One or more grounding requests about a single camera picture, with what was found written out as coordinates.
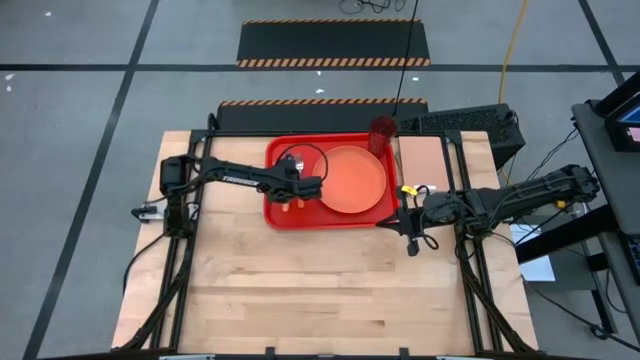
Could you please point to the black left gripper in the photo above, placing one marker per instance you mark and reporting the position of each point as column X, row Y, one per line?
column 287, row 180

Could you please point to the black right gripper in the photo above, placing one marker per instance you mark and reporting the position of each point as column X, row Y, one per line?
column 435, row 210

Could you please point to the red plastic tray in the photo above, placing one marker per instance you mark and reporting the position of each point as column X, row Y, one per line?
column 300, row 220

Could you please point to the orange plate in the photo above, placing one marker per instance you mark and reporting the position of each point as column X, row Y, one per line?
column 352, row 180

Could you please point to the red translucent plastic cup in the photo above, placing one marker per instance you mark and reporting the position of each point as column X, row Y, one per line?
column 381, row 136

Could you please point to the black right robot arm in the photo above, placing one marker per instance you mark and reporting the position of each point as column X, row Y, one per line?
column 530, row 197

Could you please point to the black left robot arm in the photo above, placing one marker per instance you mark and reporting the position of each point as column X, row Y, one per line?
column 225, row 177

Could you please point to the black hazard-striped floor ramp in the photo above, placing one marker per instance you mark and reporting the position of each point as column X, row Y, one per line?
column 320, row 116
column 332, row 42

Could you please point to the black perforated computer case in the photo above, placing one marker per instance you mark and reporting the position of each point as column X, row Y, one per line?
column 470, row 127

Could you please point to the white paper sheet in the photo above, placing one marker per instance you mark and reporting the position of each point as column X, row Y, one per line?
column 537, row 265

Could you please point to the dark side desk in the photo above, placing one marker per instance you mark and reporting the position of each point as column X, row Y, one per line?
column 615, row 190

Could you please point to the laptop with lit screen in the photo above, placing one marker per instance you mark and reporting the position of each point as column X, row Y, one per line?
column 625, row 120

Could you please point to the black aluminium table frame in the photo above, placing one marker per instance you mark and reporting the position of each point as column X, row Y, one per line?
column 185, row 280

